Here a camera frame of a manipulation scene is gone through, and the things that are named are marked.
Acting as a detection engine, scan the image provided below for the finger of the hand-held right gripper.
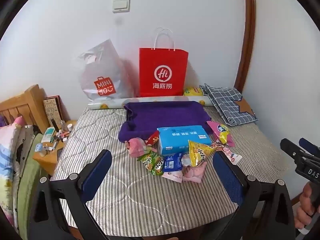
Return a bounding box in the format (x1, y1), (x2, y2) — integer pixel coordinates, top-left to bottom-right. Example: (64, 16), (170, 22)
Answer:
(280, 138), (307, 164)
(299, 137), (320, 157)

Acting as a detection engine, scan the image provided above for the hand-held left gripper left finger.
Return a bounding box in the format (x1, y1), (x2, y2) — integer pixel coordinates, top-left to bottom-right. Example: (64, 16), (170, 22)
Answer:
(29, 149), (112, 240)

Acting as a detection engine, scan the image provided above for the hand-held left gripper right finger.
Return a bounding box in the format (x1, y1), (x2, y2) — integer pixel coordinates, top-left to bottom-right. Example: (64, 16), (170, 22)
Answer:
(212, 151), (297, 240)

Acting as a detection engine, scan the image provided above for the yellow triangular snack packet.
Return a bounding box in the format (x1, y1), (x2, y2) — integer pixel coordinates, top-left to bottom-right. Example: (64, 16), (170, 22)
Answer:
(188, 140), (217, 167)

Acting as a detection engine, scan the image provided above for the pink round snack packet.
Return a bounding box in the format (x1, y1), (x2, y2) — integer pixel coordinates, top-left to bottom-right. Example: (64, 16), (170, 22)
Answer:
(126, 137), (150, 157)

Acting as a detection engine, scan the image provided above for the pink yellow snack packet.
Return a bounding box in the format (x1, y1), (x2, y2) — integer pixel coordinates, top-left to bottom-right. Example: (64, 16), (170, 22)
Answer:
(206, 121), (235, 147)

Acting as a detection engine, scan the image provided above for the green snack packet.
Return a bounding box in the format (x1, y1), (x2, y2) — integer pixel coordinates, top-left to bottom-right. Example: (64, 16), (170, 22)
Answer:
(137, 151), (164, 176)

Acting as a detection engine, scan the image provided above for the white pink snack packet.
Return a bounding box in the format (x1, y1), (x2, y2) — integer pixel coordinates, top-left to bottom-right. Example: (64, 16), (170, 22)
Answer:
(161, 170), (184, 182)

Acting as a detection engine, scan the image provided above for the blue white snack packet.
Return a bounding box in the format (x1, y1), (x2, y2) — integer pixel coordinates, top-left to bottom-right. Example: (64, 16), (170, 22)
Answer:
(162, 153), (185, 172)

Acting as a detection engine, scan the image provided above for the red snack packet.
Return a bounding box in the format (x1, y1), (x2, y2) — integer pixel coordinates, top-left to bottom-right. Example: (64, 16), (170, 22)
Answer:
(146, 131), (160, 146)

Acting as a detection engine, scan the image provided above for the purple towel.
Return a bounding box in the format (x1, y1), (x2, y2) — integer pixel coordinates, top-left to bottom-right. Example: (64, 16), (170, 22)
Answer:
(118, 101), (213, 142)

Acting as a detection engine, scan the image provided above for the person's right hand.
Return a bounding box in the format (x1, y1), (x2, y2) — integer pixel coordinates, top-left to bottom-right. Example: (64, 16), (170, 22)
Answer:
(294, 182), (318, 230)

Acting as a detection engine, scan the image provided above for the striped mattress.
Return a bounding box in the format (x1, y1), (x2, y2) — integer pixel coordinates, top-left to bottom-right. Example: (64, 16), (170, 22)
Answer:
(50, 105), (290, 230)

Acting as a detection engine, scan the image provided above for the wooden nightstand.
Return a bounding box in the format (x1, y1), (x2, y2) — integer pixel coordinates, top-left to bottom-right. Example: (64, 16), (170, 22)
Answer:
(32, 120), (77, 175)

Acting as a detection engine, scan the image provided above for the white teal tube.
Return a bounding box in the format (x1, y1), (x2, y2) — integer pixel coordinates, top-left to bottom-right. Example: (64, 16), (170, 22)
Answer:
(41, 127), (56, 143)

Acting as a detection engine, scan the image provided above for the blue tissue pack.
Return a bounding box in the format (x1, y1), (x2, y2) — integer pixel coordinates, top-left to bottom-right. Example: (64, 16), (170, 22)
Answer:
(157, 126), (212, 155)

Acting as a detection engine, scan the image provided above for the white printed paper roll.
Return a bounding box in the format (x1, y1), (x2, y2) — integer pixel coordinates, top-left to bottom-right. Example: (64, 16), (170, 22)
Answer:
(87, 95), (213, 111)

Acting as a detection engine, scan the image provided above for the grey checked cloth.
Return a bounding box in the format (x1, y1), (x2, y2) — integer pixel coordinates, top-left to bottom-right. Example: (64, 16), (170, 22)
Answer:
(199, 83), (258, 127)

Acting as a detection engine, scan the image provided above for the colourful printed pillow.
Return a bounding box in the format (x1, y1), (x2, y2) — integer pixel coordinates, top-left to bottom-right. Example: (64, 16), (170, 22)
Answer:
(0, 116), (25, 213)

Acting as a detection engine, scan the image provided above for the white plastic shopping bag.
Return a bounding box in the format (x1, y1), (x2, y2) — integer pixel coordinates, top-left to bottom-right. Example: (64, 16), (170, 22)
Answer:
(78, 39), (135, 100)

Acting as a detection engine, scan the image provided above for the wooden headboard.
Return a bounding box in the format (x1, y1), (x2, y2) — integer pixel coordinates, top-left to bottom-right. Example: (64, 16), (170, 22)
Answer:
(0, 84), (50, 133)

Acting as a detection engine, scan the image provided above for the red paper bag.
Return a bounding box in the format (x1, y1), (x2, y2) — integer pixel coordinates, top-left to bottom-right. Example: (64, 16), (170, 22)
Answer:
(139, 28), (188, 97)

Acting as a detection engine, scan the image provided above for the brown wooden door frame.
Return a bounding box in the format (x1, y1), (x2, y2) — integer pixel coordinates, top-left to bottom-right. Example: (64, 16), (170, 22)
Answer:
(235, 0), (256, 92)

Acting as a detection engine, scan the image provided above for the white light switch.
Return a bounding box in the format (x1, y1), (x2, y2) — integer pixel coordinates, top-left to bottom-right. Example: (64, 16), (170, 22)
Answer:
(112, 0), (131, 13)

